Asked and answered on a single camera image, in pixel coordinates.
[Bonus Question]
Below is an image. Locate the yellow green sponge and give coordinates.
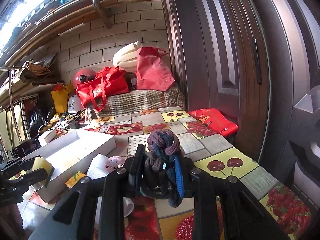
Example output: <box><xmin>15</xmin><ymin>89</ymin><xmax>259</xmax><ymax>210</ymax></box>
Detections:
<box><xmin>31</xmin><ymin>156</ymin><xmax>54</xmax><ymax>187</ymax></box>

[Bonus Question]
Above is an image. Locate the purple blue knotted rope toy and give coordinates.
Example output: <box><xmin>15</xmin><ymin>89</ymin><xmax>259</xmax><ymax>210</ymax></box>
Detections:
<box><xmin>142</xmin><ymin>129</ymin><xmax>183</xmax><ymax>207</ymax></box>

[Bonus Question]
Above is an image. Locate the pink plush face toy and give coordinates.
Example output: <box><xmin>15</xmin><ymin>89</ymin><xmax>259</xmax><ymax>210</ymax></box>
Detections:
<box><xmin>105</xmin><ymin>156</ymin><xmax>125</xmax><ymax>172</ymax></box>

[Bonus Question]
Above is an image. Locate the yellow tissue pack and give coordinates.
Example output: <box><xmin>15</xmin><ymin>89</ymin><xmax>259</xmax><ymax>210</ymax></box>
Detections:
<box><xmin>65</xmin><ymin>171</ymin><xmax>87</xmax><ymax>189</ymax></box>

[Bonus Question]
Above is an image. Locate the fruit pattern tablecloth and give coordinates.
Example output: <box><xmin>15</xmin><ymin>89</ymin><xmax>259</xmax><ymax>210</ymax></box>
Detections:
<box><xmin>84</xmin><ymin>107</ymin><xmax>311</xmax><ymax>239</ymax></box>

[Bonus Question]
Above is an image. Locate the white foam sheet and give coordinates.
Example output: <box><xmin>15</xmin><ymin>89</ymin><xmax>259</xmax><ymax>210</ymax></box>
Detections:
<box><xmin>86</xmin><ymin>154</ymin><xmax>111</xmax><ymax>179</ymax></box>

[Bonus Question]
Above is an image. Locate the white small carton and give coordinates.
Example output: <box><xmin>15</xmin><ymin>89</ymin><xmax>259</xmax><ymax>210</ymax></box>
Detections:
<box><xmin>38</xmin><ymin>128</ymin><xmax>57</xmax><ymax>147</ymax></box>

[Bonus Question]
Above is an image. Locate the white cardboard box tray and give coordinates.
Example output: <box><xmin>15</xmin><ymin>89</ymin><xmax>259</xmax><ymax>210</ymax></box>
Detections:
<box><xmin>25</xmin><ymin>129</ymin><xmax>116</xmax><ymax>203</ymax></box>

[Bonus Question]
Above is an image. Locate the black plastic bag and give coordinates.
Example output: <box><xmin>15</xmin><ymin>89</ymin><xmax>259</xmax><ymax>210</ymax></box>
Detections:
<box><xmin>28</xmin><ymin>107</ymin><xmax>56</xmax><ymax>138</ymax></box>

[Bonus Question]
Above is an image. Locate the red plastic bag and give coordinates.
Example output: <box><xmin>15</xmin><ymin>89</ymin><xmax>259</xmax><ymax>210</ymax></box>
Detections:
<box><xmin>187</xmin><ymin>108</ymin><xmax>238</xmax><ymax>137</ymax></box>

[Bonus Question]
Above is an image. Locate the metal storage shelf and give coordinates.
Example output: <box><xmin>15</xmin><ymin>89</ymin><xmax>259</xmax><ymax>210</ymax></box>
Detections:
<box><xmin>1</xmin><ymin>67</ymin><xmax>39</xmax><ymax>159</ymax></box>

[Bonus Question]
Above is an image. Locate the black power adapter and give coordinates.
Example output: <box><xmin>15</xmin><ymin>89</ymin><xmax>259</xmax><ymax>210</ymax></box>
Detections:
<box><xmin>69</xmin><ymin>121</ymin><xmax>81</xmax><ymax>129</ymax></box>

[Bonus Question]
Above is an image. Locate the plaid cloth covered bench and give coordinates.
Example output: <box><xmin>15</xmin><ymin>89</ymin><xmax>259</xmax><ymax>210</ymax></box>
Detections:
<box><xmin>85</xmin><ymin>83</ymin><xmax>185</xmax><ymax>120</ymax></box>

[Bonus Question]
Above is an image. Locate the yellow shopping bag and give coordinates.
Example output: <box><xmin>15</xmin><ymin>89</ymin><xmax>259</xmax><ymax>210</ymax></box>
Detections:
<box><xmin>51</xmin><ymin>83</ymin><xmax>74</xmax><ymax>114</ymax></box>

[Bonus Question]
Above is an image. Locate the white safety helmet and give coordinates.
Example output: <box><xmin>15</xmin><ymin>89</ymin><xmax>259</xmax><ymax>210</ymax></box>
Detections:
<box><xmin>67</xmin><ymin>95</ymin><xmax>84</xmax><ymax>113</ymax></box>

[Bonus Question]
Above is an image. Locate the red tote bag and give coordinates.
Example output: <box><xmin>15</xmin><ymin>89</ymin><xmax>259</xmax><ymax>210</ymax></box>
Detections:
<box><xmin>76</xmin><ymin>67</ymin><xmax>129</xmax><ymax>111</ymax></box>

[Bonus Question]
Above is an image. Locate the red paper bag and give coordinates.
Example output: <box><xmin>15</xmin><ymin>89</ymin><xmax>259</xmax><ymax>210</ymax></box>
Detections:
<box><xmin>136</xmin><ymin>47</ymin><xmax>175</xmax><ymax>92</ymax></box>

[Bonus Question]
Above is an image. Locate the pink helmet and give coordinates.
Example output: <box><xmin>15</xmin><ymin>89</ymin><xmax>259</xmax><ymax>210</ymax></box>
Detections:
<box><xmin>72</xmin><ymin>67</ymin><xmax>96</xmax><ymax>89</ymax></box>

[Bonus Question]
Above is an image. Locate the rolled white foam pad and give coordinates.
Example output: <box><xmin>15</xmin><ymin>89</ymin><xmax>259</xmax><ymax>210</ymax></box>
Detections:
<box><xmin>112</xmin><ymin>41</ymin><xmax>142</xmax><ymax>73</ymax></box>

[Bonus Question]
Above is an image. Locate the brown wooden door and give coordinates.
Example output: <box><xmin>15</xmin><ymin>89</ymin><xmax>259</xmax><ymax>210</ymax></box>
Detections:
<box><xmin>164</xmin><ymin>0</ymin><xmax>319</xmax><ymax>191</ymax></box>

